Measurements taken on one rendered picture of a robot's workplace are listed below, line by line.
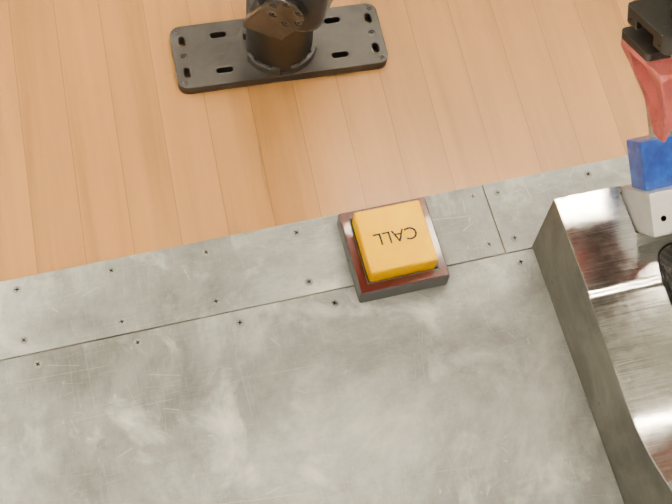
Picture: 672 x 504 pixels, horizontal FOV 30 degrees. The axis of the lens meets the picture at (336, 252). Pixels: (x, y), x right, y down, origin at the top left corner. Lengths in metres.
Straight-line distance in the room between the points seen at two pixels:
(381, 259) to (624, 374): 0.22
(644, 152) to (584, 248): 0.09
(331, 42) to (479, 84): 0.15
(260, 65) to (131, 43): 0.13
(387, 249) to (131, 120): 0.27
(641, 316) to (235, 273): 0.34
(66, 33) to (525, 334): 0.51
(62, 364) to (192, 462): 0.14
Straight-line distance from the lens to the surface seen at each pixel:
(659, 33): 0.90
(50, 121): 1.18
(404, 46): 1.23
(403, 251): 1.07
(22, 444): 1.05
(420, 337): 1.08
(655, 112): 0.97
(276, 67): 1.18
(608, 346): 1.01
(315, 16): 1.09
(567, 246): 1.05
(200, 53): 1.20
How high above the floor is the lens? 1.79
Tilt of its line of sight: 64 degrees down
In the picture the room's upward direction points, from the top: 8 degrees clockwise
